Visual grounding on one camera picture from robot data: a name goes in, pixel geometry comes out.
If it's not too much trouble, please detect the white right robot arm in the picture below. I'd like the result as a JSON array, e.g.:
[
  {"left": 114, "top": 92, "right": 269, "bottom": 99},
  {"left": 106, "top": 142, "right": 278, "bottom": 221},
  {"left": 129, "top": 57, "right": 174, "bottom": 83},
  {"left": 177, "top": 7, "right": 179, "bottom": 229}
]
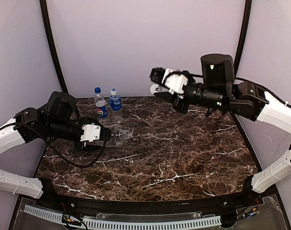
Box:
[{"left": 149, "top": 54, "right": 291, "bottom": 194}]

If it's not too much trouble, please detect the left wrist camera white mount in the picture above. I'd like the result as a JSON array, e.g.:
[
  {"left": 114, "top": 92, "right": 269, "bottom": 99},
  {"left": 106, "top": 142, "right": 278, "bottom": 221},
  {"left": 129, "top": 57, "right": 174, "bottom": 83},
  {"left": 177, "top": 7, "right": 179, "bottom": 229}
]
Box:
[{"left": 80, "top": 123, "right": 109, "bottom": 142}]

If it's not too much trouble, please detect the black vertical frame post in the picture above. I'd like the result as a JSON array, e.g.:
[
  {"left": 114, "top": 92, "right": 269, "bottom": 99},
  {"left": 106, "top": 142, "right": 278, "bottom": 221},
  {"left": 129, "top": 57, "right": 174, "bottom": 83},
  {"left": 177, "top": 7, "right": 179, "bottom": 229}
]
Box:
[
  {"left": 39, "top": 0, "right": 68, "bottom": 93},
  {"left": 234, "top": 0, "right": 252, "bottom": 75}
]

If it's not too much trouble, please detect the black vertical frame post right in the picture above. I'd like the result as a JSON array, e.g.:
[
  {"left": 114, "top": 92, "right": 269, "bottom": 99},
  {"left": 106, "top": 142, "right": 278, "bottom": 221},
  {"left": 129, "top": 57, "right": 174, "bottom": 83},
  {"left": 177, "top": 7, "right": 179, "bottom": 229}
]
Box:
[{"left": 234, "top": 0, "right": 252, "bottom": 75}]

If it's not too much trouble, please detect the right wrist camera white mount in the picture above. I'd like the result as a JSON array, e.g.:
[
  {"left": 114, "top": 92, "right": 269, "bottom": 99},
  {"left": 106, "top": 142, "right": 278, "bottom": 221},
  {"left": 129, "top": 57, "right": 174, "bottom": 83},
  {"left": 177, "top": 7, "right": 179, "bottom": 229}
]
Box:
[{"left": 150, "top": 68, "right": 193, "bottom": 98}]

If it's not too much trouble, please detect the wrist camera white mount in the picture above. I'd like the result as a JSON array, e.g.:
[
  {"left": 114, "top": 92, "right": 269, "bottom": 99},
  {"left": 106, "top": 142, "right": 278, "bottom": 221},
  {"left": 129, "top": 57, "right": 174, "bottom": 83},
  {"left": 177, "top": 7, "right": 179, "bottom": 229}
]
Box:
[
  {"left": 80, "top": 123, "right": 109, "bottom": 142},
  {"left": 150, "top": 68, "right": 193, "bottom": 98}
]

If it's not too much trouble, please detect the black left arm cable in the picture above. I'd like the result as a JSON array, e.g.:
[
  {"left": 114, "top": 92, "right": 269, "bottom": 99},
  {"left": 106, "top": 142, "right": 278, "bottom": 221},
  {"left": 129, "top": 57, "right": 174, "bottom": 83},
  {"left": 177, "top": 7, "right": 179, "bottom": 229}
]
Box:
[{"left": 13, "top": 124, "right": 108, "bottom": 168}]

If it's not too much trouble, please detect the white slotted cable duct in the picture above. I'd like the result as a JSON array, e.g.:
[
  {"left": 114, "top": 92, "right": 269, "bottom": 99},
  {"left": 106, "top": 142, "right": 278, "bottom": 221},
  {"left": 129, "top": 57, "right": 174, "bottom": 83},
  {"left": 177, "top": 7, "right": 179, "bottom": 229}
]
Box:
[{"left": 23, "top": 205, "right": 222, "bottom": 230}]

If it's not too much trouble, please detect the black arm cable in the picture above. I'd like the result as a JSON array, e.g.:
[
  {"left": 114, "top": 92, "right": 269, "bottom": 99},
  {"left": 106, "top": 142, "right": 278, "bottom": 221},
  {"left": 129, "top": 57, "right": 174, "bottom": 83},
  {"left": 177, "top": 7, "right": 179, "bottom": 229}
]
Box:
[
  {"left": 13, "top": 124, "right": 108, "bottom": 168},
  {"left": 188, "top": 73, "right": 289, "bottom": 106}
]

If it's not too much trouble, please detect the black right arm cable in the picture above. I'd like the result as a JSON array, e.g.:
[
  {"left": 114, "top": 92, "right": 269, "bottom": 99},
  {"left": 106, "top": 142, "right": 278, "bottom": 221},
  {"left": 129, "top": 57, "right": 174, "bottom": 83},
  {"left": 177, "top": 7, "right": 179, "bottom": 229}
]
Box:
[{"left": 188, "top": 73, "right": 289, "bottom": 106}]

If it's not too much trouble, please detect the black vertical frame post left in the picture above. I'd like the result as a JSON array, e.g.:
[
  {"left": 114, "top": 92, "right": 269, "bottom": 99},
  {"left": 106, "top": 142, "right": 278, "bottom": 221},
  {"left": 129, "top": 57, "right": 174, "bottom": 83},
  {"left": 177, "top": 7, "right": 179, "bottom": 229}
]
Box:
[{"left": 39, "top": 0, "right": 68, "bottom": 93}]

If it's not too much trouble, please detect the black front table rail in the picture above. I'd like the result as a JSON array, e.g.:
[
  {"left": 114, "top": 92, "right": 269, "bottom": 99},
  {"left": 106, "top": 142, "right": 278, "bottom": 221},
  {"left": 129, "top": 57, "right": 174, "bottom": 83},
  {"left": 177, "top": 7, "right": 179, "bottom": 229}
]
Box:
[{"left": 35, "top": 182, "right": 280, "bottom": 218}]

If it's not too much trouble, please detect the pepsi bottle blue cap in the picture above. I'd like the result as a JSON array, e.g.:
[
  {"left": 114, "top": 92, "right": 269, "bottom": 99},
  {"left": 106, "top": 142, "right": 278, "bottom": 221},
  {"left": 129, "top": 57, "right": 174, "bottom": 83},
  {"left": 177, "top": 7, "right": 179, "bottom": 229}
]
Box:
[{"left": 94, "top": 87, "right": 109, "bottom": 119}]

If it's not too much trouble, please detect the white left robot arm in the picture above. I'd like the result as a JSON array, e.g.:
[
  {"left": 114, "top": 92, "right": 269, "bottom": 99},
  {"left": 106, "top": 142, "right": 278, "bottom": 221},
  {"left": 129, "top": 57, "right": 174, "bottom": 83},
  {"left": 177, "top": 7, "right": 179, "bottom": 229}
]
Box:
[{"left": 0, "top": 92, "right": 112, "bottom": 199}]

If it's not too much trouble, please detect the blue label water bottle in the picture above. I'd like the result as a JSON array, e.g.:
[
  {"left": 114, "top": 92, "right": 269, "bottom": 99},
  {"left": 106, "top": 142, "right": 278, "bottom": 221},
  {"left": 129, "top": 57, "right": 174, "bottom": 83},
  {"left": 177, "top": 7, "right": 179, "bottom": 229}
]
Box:
[{"left": 109, "top": 88, "right": 123, "bottom": 124}]

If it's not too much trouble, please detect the clear bottle white cap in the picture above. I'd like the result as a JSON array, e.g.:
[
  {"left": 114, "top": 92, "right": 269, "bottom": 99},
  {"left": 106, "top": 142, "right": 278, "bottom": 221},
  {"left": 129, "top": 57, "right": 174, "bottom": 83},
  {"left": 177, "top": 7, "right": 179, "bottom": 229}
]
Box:
[{"left": 105, "top": 124, "right": 133, "bottom": 147}]

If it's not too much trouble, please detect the black table edge rail right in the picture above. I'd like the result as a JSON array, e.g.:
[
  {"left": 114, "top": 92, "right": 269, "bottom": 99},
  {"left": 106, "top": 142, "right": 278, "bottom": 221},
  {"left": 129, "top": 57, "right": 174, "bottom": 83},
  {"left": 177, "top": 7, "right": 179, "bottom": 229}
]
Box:
[{"left": 230, "top": 113, "right": 262, "bottom": 172}]

